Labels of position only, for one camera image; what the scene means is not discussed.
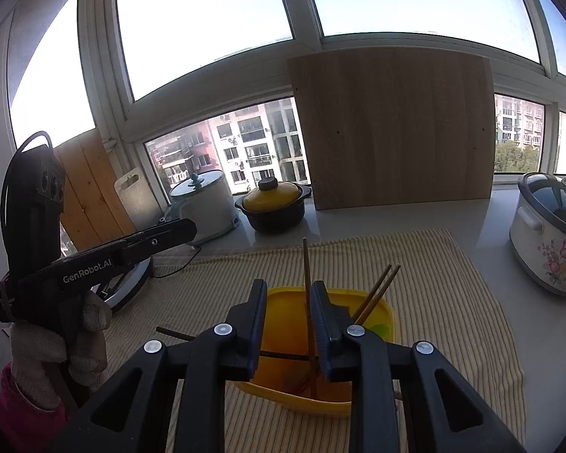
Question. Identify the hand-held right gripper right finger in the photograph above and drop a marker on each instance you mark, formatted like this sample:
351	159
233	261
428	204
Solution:
318	330

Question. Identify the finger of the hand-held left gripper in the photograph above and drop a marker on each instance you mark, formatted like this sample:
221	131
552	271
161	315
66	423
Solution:
165	238

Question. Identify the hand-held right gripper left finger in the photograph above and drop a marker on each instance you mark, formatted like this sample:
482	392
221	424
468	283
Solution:
259	330

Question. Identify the yellow plastic container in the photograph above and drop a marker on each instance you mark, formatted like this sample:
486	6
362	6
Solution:
283	316

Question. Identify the brown wooden chopstick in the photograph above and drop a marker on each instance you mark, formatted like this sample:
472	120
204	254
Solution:
177	334
375	290
306	273
384	290

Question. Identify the green plastic spoon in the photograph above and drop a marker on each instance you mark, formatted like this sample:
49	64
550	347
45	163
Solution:
381	331

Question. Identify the person's left hand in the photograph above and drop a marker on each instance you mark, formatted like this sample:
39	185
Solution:
33	358

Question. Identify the white cutting board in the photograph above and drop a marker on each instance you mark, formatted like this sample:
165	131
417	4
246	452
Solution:
139	203

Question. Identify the teal and white rice cooker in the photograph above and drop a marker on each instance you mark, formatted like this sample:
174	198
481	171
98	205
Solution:
207	212

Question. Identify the wooden plank panel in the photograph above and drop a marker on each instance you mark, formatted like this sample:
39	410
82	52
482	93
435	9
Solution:
89	188

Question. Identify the black clay pot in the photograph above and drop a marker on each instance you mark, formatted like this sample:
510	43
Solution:
273	222

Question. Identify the yellow pot lid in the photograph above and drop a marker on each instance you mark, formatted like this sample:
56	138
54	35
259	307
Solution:
273	198

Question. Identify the striped cloth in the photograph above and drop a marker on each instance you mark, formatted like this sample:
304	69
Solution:
434	292

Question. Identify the light wooden board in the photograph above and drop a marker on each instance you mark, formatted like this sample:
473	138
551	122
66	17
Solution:
391	132

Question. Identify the floral white slow cooker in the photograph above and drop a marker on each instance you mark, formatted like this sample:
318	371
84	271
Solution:
542	240

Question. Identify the white window frame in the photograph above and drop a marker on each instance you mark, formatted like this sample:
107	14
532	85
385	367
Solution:
302	0

